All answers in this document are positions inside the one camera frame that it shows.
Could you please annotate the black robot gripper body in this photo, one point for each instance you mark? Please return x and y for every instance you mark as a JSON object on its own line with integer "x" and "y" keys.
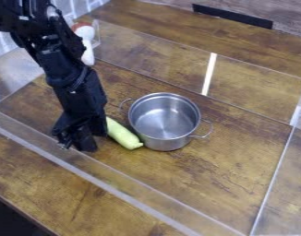
{"x": 36, "y": 26}

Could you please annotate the small stainless steel pot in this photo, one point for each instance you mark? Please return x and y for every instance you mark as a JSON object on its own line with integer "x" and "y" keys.
{"x": 166, "y": 120}

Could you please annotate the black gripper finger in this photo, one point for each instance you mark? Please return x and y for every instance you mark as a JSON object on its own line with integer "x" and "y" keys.
{"x": 86, "y": 130}
{"x": 62, "y": 131}

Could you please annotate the clear acrylic enclosure wall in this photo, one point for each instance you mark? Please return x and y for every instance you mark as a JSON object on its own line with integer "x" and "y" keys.
{"x": 204, "y": 190}

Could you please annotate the white red toy mushroom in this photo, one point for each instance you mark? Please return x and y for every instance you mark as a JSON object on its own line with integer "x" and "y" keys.
{"x": 86, "y": 32}

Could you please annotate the black bar on table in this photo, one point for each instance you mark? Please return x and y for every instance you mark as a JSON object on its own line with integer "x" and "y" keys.
{"x": 212, "y": 11}

